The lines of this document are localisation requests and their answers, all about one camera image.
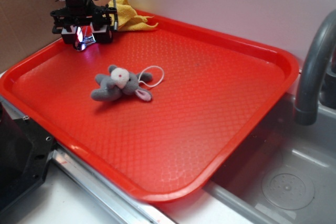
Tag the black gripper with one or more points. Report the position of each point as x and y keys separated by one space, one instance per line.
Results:
x=98 y=17

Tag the silver keys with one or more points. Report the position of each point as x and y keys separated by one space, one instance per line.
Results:
x=82 y=41

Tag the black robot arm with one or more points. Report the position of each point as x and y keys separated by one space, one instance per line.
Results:
x=79 y=3

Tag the yellow cloth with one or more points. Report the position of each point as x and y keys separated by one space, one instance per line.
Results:
x=129 y=19

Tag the grey plush mouse toy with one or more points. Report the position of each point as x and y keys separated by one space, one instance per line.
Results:
x=121 y=82

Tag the red plastic tray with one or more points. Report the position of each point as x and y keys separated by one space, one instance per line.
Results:
x=210 y=91

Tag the grey toy faucet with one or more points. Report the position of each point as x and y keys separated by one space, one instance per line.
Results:
x=317 y=81

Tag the grey toy sink basin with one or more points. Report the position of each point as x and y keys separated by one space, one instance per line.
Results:
x=282 y=172

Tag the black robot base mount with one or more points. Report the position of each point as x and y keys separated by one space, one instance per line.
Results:
x=26 y=149

